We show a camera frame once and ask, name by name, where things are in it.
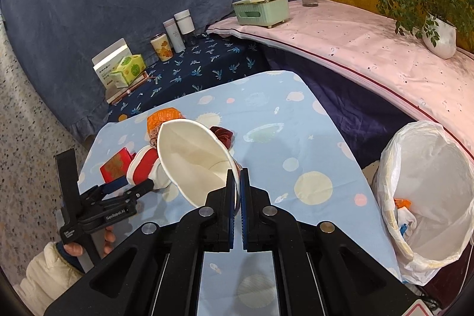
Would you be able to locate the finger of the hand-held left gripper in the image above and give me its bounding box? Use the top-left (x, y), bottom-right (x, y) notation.
top-left (96, 177), bottom-right (128, 191)
top-left (105, 178), bottom-right (154, 203)

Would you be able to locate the red flat packet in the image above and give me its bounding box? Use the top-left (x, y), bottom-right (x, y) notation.
top-left (100, 147), bottom-right (136, 182)

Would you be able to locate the yellow printed cup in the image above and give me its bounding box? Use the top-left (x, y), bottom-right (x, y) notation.
top-left (150, 35), bottom-right (173, 61)

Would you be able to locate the dark purple table skirt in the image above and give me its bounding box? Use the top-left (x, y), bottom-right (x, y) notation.
top-left (261, 46), bottom-right (419, 169)

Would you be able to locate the green tissue box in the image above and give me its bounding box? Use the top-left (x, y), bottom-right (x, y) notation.
top-left (232, 0), bottom-right (289, 28)

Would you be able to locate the pink table cloth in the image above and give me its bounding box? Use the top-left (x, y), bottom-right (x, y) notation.
top-left (205, 0), bottom-right (474, 169)

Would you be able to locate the navy printed cloth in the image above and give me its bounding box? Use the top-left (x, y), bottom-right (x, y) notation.
top-left (107, 33), bottom-right (269, 124)

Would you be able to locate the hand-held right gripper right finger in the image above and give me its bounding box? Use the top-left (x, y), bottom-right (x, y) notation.
top-left (240, 168), bottom-right (423, 316)

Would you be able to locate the light blue planet-print tablecloth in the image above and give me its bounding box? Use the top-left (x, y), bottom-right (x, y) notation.
top-left (76, 70), bottom-right (402, 316)

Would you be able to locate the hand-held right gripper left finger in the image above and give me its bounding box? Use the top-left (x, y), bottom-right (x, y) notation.
top-left (44, 170), bottom-right (238, 316)

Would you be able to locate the bin with white plastic bag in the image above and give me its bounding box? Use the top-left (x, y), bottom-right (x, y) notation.
top-left (371, 120), bottom-right (474, 285)

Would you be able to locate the large white tissue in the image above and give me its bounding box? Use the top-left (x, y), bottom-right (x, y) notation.
top-left (394, 207), bottom-right (419, 239)

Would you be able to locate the green tissue pack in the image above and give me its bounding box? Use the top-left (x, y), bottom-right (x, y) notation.
top-left (110, 54), bottom-right (145, 87)

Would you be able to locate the wide white jar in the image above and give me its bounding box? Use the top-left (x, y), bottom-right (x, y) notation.
top-left (174, 10), bottom-right (195, 35)

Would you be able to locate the crushed red white paper cup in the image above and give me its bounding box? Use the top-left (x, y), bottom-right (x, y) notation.
top-left (126, 147), bottom-right (173, 193)

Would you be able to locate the flat book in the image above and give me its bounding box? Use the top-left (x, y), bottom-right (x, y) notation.
top-left (105, 71), bottom-right (149, 105)

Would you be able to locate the slim white bottle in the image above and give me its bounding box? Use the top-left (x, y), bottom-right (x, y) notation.
top-left (163, 19), bottom-right (186, 53)

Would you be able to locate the white cardboard box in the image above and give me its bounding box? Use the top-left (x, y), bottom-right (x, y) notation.
top-left (92, 38), bottom-right (132, 85)

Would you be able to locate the person's left forearm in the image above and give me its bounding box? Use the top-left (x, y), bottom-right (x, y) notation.
top-left (17, 241), bottom-right (86, 305)

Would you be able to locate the dark red scrunchie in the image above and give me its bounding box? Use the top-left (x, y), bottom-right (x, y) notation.
top-left (210, 126), bottom-right (235, 150)

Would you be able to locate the person's left hand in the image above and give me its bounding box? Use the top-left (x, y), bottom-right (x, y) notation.
top-left (63, 225), bottom-right (115, 258)

